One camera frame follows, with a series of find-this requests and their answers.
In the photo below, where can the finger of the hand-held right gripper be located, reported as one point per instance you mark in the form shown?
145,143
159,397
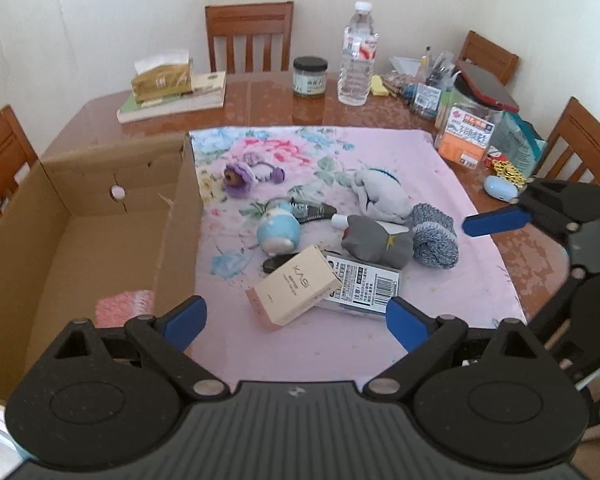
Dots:
495,222
560,310

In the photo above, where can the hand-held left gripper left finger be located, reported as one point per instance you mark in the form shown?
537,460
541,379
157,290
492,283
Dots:
184,321

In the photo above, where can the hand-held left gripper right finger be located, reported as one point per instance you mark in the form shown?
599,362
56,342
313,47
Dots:
407,322

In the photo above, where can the white label package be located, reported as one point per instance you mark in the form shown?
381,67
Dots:
365,285

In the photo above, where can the red printed packet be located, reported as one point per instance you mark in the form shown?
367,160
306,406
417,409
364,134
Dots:
124,307

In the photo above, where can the grey knitted sock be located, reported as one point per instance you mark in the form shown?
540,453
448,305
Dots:
432,235

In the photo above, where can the grey cat plush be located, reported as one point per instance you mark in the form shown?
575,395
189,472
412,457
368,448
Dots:
375,242

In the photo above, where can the beige carton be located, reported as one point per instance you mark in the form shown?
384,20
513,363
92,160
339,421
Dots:
295,290

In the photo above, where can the white plush toy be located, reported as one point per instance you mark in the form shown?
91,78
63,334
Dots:
380,195

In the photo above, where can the small white tube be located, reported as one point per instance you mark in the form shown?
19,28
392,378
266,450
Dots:
339,221

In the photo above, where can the light blue plush toy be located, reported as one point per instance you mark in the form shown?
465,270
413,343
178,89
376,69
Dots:
277,227

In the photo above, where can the brown cardboard box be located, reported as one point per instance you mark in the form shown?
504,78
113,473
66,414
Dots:
54,260

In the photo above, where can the wooden desktop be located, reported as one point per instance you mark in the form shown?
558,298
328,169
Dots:
280,100

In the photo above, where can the light blue small case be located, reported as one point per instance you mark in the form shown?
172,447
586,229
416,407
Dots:
500,189

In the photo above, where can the yellow lattice ornament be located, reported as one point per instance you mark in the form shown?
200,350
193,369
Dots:
507,172

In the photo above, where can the teal packet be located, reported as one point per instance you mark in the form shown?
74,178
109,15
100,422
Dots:
517,140

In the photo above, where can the orange label box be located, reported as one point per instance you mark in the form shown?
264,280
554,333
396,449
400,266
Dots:
465,140

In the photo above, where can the pink floral cloth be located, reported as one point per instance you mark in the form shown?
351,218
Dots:
405,160

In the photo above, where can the cotton swab container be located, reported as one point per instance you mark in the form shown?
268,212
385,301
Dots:
442,120

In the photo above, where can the red flat case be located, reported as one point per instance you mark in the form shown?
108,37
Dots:
487,85

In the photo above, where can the clear pen holder jar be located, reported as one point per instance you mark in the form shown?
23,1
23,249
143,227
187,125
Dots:
426,97

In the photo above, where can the loose pens pile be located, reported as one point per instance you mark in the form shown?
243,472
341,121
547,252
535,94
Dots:
399,86

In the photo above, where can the yellow sticky notes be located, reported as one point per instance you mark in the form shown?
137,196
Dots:
378,85

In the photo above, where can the white paper sheet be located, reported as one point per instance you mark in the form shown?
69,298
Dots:
405,64

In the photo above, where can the clear water bottle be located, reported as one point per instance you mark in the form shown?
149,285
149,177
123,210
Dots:
357,60

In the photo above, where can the thick green cream book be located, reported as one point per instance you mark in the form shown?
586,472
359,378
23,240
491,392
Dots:
189,105

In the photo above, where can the black lid glass jar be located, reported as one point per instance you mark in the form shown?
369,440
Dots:
310,80

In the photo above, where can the gold tissue pack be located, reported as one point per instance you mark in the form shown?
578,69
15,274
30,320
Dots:
159,82

